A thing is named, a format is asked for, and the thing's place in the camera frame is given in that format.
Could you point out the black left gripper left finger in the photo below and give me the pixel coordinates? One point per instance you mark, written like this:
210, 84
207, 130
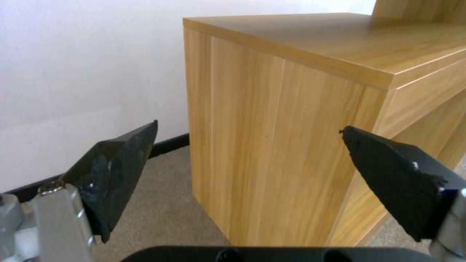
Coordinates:
109, 174

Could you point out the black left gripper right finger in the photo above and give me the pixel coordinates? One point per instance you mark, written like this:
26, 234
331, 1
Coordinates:
397, 180

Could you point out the black skirting board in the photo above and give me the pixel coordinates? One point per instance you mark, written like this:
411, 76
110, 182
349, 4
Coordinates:
109, 163

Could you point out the light wooden desk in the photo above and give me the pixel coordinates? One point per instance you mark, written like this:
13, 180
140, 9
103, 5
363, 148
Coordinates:
291, 109

